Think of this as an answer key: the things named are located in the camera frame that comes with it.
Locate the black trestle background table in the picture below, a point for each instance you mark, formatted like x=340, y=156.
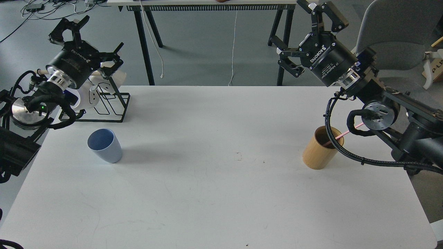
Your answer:
x=205, y=42

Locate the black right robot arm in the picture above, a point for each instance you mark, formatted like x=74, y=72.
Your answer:
x=412, y=130

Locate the black wire mug rack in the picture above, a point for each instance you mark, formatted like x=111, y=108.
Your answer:
x=110, y=108

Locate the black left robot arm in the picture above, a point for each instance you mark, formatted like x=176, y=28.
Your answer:
x=54, y=98

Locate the white round mug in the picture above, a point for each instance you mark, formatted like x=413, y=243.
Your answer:
x=85, y=97

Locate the pink chopstick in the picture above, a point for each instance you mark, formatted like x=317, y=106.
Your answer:
x=343, y=134

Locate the blue cup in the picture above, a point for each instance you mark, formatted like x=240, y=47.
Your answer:
x=104, y=143

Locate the white wooden stand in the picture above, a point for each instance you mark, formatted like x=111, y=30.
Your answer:
x=427, y=72

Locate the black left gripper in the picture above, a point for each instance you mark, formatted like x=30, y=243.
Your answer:
x=71, y=62

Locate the white square mug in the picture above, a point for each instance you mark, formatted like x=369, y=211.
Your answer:
x=118, y=77

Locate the grey office chair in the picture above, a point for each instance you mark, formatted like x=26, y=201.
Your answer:
x=398, y=31

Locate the bamboo cup holder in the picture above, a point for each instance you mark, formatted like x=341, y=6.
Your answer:
x=319, y=151

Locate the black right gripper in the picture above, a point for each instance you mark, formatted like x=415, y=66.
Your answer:
x=320, y=51

